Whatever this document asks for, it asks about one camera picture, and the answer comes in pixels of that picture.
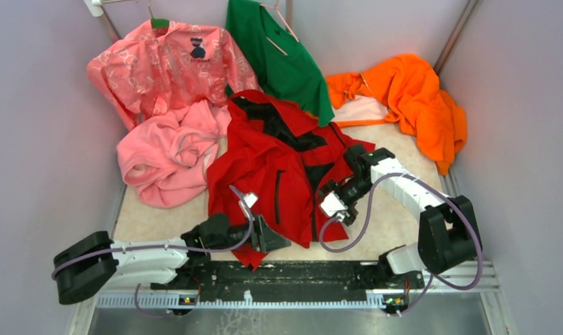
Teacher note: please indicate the pink patterned bear jacket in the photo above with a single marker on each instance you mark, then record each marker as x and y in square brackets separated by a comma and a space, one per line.
[153, 70]

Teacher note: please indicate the metal corner post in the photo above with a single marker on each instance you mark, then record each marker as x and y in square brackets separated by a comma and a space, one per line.
[456, 33]

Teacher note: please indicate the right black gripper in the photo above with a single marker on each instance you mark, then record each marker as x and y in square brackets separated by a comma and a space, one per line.
[349, 217]

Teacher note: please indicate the red jacket black lining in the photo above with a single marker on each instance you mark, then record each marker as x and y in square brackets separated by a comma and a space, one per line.
[276, 151]

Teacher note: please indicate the white toothed cable strip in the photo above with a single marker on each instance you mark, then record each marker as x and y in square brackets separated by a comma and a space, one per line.
[177, 300]

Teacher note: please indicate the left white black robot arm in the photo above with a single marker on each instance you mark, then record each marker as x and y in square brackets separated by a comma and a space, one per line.
[97, 261]

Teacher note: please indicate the orange garment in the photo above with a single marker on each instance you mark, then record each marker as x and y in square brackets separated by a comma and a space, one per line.
[403, 90]

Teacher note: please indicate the green shirt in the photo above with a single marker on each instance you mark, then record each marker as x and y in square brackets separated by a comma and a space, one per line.
[283, 66]

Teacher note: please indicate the plain pink garment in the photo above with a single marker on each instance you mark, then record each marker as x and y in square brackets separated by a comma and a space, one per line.
[165, 159]

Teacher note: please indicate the green clothes hanger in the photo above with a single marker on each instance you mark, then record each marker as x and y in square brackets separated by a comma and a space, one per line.
[156, 23]

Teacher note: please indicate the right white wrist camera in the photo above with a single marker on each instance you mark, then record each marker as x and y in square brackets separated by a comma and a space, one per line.
[333, 207]

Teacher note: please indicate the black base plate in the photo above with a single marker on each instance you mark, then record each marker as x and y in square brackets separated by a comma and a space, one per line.
[289, 281]

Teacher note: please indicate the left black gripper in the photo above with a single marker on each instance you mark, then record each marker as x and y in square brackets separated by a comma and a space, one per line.
[264, 239]

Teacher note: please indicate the white rail bracket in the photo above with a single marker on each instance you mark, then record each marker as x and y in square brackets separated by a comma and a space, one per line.
[95, 7]

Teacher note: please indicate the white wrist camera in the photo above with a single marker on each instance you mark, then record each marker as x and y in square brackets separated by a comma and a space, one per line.
[333, 207]
[246, 203]

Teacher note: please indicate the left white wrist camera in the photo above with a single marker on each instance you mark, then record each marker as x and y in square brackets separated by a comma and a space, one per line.
[246, 203]

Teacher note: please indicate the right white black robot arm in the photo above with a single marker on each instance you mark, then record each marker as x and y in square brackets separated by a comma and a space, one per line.
[448, 232]

